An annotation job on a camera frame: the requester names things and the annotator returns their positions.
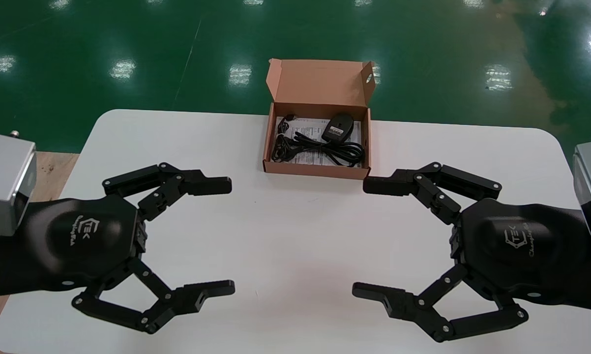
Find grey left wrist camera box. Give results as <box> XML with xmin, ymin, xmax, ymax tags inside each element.
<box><xmin>0</xmin><ymin>130</ymin><xmax>36</xmax><ymax>237</ymax></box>

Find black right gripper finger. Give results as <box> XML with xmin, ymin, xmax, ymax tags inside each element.
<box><xmin>363</xmin><ymin>162</ymin><xmax>502</xmax><ymax>226</ymax></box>

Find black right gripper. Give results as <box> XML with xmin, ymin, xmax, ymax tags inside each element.
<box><xmin>352</xmin><ymin>198</ymin><xmax>591</xmax><ymax>343</ymax></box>

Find printed white paper sheet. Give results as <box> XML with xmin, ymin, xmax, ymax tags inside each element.
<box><xmin>275</xmin><ymin>117</ymin><xmax>363</xmax><ymax>168</ymax></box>

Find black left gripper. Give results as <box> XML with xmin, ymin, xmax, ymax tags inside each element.
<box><xmin>0</xmin><ymin>162</ymin><xmax>236</xmax><ymax>335</ymax></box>

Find brown cardboard storage box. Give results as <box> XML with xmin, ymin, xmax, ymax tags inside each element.
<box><xmin>263</xmin><ymin>59</ymin><xmax>376</xmax><ymax>180</ymax></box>

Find black power cable bundle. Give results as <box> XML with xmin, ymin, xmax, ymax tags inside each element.
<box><xmin>271</xmin><ymin>116</ymin><xmax>365</xmax><ymax>168</ymax></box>

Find black wired computer mouse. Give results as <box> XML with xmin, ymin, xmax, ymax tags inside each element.
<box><xmin>322</xmin><ymin>114</ymin><xmax>355</xmax><ymax>144</ymax></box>

